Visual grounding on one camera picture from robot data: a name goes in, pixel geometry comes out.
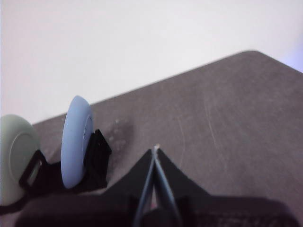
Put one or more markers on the black plate rack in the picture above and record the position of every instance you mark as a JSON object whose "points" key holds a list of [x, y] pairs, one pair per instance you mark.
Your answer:
{"points": [[97, 160]]}

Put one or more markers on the pale green plate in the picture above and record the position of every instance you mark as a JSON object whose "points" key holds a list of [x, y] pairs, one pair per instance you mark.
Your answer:
{"points": [[16, 151]]}

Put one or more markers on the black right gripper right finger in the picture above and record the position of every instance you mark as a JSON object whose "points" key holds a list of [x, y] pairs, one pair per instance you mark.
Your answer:
{"points": [[189, 203]]}

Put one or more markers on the blue plate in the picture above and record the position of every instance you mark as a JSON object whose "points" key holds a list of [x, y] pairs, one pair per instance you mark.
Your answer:
{"points": [[73, 142]]}

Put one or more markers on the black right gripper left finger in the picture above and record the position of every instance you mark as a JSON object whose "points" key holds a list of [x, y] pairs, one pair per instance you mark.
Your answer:
{"points": [[123, 201]]}

